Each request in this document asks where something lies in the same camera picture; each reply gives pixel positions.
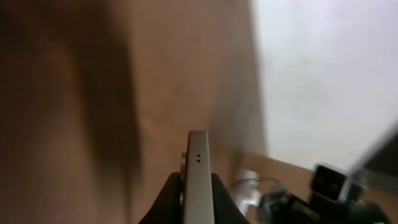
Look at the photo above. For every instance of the white power strip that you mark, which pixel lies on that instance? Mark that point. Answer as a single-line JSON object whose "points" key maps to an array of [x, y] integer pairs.
{"points": [[245, 192]]}

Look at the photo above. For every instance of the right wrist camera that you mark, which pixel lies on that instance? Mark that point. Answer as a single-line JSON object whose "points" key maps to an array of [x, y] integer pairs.
{"points": [[330, 182]]}

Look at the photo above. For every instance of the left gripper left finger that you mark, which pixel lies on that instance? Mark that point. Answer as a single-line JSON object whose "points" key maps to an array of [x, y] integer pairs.
{"points": [[166, 209]]}

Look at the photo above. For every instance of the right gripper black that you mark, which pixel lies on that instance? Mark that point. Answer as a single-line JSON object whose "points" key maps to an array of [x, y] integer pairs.
{"points": [[282, 207]]}

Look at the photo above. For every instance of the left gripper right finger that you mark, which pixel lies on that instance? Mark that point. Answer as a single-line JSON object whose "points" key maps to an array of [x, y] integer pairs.
{"points": [[225, 209]]}

